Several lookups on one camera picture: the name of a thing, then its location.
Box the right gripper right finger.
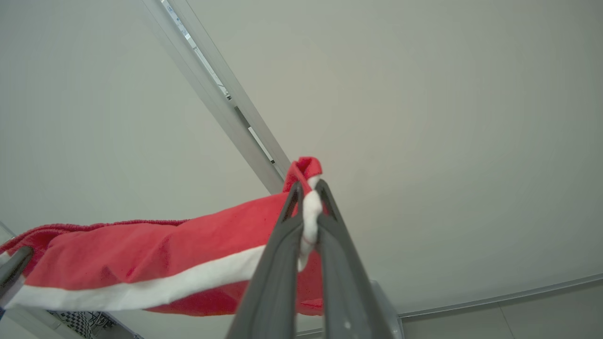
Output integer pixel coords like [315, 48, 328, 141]
[314, 178, 395, 339]

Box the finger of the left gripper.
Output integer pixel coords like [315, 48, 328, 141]
[0, 246, 34, 303]

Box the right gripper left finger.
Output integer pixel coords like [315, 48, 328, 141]
[225, 181, 305, 339]

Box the red white sports jersey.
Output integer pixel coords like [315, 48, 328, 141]
[0, 156, 326, 317]

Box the black white checkered board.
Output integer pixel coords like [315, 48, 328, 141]
[47, 310, 97, 339]

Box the white aluminium frame beam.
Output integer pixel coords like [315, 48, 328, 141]
[140, 0, 293, 194]

